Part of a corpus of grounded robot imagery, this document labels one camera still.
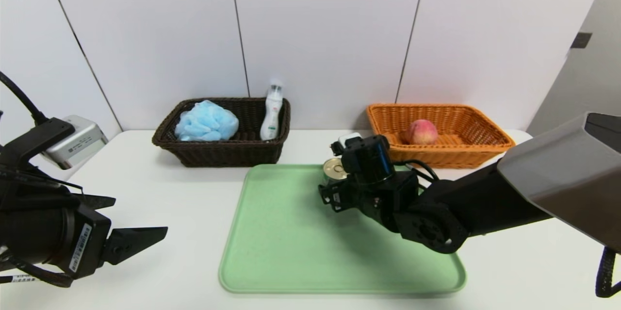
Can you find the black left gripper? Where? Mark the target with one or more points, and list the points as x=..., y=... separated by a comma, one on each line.
x=87, y=244

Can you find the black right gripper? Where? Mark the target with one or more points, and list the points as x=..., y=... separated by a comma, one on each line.
x=329, y=194

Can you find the tin can with gold lid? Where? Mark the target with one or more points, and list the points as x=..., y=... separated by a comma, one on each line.
x=335, y=170

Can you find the white bottle with clear cap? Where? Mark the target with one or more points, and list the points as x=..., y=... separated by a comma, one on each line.
x=270, y=116

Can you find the red peach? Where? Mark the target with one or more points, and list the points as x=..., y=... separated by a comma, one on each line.
x=422, y=131

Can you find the blue mesh bath sponge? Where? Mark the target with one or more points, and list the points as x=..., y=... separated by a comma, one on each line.
x=206, y=123

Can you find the dark brown wicker basket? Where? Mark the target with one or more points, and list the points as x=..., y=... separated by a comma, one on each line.
x=228, y=154

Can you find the orange wicker basket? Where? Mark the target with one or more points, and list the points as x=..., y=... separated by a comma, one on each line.
x=451, y=157

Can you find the green plastic tray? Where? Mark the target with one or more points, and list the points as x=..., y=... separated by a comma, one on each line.
x=291, y=252

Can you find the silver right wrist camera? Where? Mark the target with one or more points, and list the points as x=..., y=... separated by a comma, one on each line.
x=348, y=138

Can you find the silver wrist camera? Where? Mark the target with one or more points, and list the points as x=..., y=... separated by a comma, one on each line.
x=77, y=142
x=348, y=138

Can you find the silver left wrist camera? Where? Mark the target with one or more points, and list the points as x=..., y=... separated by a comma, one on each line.
x=77, y=142

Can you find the small black wall plate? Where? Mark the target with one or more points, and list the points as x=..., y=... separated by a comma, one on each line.
x=581, y=40

